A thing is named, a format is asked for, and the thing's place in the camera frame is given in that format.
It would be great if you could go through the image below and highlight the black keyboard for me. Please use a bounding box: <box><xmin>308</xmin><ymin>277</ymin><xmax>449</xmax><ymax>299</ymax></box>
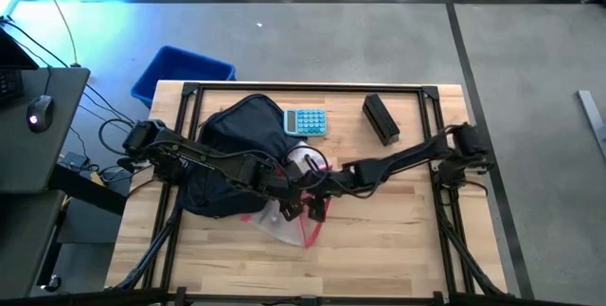
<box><xmin>0</xmin><ymin>69</ymin><xmax>25</xmax><ymax>104</ymax></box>

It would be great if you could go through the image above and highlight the black desk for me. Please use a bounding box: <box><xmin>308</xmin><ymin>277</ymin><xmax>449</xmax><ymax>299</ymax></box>
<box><xmin>0</xmin><ymin>66</ymin><xmax>91</xmax><ymax>196</ymax></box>

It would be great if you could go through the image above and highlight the dark grey side table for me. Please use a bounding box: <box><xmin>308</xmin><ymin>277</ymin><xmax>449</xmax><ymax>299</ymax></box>
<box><xmin>0</xmin><ymin>189</ymin><xmax>65</xmax><ymax>300</ymax></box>

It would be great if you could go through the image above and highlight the black aluminium table frame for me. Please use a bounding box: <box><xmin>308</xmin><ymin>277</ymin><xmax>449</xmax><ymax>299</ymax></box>
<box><xmin>111</xmin><ymin>81</ymin><xmax>510</xmax><ymax>306</ymax></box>

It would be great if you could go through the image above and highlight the black power adapter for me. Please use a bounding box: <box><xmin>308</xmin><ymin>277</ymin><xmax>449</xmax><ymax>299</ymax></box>
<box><xmin>60</xmin><ymin>152</ymin><xmax>90</xmax><ymax>171</ymax></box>

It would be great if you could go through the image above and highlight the black monitor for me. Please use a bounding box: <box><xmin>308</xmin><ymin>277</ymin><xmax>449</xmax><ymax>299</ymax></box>
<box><xmin>0</xmin><ymin>28</ymin><xmax>40</xmax><ymax>71</ymax></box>

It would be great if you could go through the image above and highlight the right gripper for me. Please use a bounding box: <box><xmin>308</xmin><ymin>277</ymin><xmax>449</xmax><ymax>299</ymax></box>
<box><xmin>302</xmin><ymin>163</ymin><xmax>356</xmax><ymax>224</ymax></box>

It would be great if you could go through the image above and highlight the light blue calculator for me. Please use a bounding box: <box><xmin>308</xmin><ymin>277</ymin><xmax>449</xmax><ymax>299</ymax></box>
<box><xmin>282</xmin><ymin>108</ymin><xmax>329</xmax><ymax>137</ymax></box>

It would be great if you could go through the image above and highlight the black desk cable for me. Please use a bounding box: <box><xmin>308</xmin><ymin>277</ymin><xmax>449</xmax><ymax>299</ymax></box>
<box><xmin>84</xmin><ymin>82</ymin><xmax>146</xmax><ymax>135</ymax></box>
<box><xmin>0</xmin><ymin>17</ymin><xmax>72</xmax><ymax>68</ymax></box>

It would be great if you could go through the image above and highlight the black desk support beam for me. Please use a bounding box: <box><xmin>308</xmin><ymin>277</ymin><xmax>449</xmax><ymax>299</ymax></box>
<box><xmin>46</xmin><ymin>163</ymin><xmax>129</xmax><ymax>216</ymax></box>

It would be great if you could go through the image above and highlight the black computer mouse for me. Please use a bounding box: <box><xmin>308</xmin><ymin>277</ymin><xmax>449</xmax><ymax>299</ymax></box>
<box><xmin>26</xmin><ymin>95</ymin><xmax>55</xmax><ymax>134</ymax></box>

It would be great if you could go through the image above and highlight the white mesh pouch red trim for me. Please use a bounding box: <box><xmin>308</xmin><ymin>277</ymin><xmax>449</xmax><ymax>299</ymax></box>
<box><xmin>240</xmin><ymin>140</ymin><xmax>333</xmax><ymax>249</ymax></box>

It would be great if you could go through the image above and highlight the black rectangular case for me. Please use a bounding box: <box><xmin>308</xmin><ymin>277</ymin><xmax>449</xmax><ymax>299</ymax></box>
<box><xmin>362</xmin><ymin>93</ymin><xmax>401</xmax><ymax>147</ymax></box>

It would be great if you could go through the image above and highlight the blue plastic bin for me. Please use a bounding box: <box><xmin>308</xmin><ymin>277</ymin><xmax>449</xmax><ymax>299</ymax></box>
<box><xmin>130</xmin><ymin>45</ymin><xmax>237</xmax><ymax>109</ymax></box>

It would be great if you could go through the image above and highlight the black left camera cable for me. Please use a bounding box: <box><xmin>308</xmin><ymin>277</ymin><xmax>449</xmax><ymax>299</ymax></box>
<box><xmin>283</xmin><ymin>144</ymin><xmax>330</xmax><ymax>189</ymax></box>

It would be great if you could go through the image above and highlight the long pale floor cable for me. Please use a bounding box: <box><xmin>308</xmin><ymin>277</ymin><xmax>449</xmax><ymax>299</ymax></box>
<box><xmin>32</xmin><ymin>0</ymin><xmax>80</xmax><ymax>68</ymax></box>

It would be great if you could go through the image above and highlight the navy blue backpack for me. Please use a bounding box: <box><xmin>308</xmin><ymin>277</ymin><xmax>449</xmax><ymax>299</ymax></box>
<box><xmin>179</xmin><ymin>93</ymin><xmax>304</xmax><ymax>219</ymax></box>

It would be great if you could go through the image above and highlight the grey metal strip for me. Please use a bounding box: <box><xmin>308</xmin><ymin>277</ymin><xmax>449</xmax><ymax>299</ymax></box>
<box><xmin>576</xmin><ymin>89</ymin><xmax>606</xmax><ymax>161</ymax></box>

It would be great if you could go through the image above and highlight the black caster wheel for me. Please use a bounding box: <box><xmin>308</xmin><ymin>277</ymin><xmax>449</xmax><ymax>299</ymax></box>
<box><xmin>42</xmin><ymin>275</ymin><xmax>62</xmax><ymax>294</ymax></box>

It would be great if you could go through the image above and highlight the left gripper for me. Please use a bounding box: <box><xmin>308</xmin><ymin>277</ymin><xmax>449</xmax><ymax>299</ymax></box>
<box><xmin>264</xmin><ymin>161</ymin><xmax>309</xmax><ymax>223</ymax></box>

